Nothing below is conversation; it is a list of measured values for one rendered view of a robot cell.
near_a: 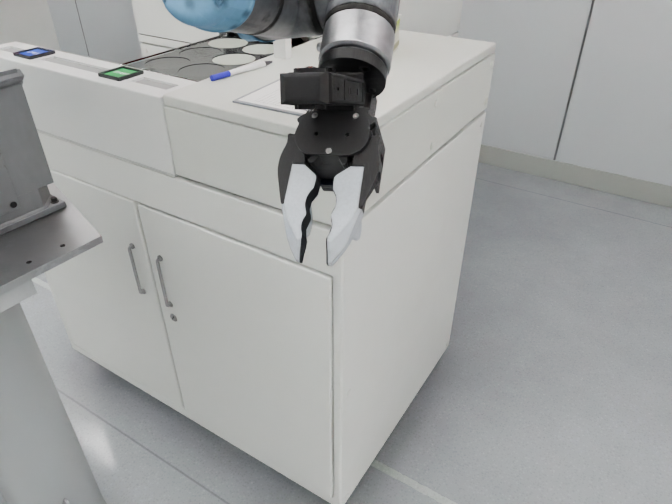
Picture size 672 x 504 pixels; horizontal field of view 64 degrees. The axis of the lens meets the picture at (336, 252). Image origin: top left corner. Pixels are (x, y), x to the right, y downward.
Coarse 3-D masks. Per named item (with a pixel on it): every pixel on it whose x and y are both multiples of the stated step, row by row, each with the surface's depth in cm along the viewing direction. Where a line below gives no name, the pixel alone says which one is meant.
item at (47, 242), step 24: (48, 216) 84; (72, 216) 84; (0, 240) 78; (24, 240) 78; (48, 240) 78; (72, 240) 78; (96, 240) 79; (0, 264) 74; (24, 264) 74; (48, 264) 74; (0, 288) 70; (24, 288) 73; (0, 312) 71
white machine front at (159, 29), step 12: (132, 0) 168; (144, 0) 165; (156, 0) 162; (144, 12) 167; (156, 12) 165; (168, 12) 162; (144, 24) 170; (156, 24) 167; (168, 24) 164; (180, 24) 162; (144, 36) 172; (156, 36) 170; (168, 36) 167; (180, 36) 164; (192, 36) 162; (204, 36) 159
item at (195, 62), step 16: (192, 48) 137; (208, 48) 137; (224, 48) 137; (240, 48) 137; (144, 64) 125; (160, 64) 125; (176, 64) 125; (192, 64) 125; (208, 64) 125; (240, 64) 125
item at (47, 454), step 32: (0, 320) 87; (0, 352) 88; (32, 352) 95; (0, 384) 90; (32, 384) 95; (0, 416) 93; (32, 416) 97; (64, 416) 107; (0, 448) 96; (32, 448) 100; (64, 448) 106; (0, 480) 102; (32, 480) 103; (64, 480) 108
